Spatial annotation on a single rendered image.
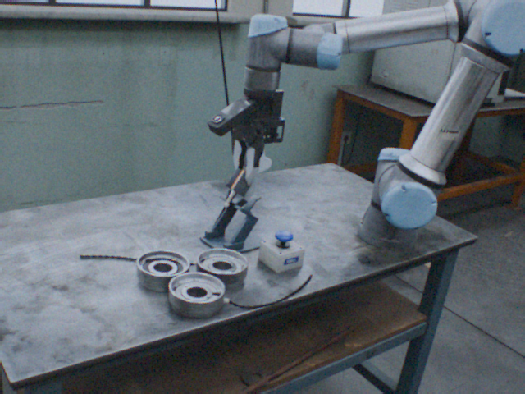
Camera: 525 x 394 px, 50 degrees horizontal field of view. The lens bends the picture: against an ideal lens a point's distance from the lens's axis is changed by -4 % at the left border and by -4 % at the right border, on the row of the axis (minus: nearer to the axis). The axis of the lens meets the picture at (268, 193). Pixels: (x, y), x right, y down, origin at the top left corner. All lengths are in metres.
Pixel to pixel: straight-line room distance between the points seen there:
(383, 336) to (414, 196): 0.47
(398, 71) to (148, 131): 1.44
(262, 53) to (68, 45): 1.54
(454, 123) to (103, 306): 0.78
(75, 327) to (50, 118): 1.72
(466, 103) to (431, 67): 2.03
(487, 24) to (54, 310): 0.97
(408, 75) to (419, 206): 2.14
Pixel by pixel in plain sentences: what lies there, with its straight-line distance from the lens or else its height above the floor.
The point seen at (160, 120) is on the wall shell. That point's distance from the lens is 2.89.
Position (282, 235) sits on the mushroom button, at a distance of 1.25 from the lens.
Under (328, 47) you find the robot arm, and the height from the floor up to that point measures 1.27.
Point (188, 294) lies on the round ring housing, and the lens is 1.12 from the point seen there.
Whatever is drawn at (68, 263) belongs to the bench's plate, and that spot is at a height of 0.80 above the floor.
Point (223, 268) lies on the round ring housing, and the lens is 1.23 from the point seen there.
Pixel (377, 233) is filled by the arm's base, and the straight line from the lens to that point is 1.44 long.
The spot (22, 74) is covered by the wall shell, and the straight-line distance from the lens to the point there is 2.60.
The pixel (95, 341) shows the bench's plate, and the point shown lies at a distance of 1.03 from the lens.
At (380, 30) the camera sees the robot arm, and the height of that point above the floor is 1.31.
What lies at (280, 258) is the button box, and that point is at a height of 0.84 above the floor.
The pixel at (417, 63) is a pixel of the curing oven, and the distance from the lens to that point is 3.31.
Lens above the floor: 1.42
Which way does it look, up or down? 22 degrees down
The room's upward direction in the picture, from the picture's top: 7 degrees clockwise
